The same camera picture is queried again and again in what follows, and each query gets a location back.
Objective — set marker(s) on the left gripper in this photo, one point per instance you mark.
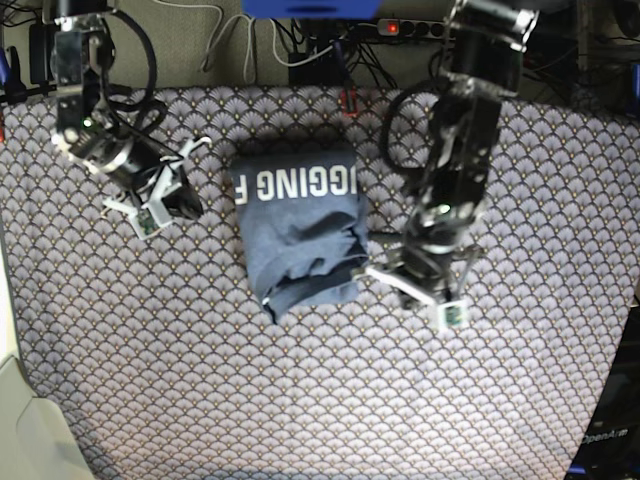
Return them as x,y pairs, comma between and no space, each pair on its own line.
431,265

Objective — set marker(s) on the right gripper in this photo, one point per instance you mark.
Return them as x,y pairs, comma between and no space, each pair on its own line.
147,177

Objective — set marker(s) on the blue T-shirt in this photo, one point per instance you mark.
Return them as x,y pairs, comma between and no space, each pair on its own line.
302,218

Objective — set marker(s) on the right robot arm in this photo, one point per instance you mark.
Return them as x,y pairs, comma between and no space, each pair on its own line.
82,57

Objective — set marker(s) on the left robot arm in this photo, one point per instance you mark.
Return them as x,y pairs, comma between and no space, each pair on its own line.
484,47

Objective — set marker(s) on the fan patterned tablecloth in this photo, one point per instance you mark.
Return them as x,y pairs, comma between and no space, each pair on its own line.
164,366

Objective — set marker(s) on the red black table clamp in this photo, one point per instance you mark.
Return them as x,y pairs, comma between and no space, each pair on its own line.
349,102

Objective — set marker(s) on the black power adapter box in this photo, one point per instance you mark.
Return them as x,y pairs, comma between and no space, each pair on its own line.
41,43

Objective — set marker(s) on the blue box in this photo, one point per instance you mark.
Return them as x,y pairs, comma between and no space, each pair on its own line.
321,9

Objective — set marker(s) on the black power strip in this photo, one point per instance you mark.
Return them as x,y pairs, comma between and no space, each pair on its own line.
410,30

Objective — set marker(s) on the black OpenArm box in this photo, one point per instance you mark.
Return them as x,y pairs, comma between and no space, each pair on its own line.
610,447

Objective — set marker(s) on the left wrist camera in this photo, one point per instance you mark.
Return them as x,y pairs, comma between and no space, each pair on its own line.
452,315

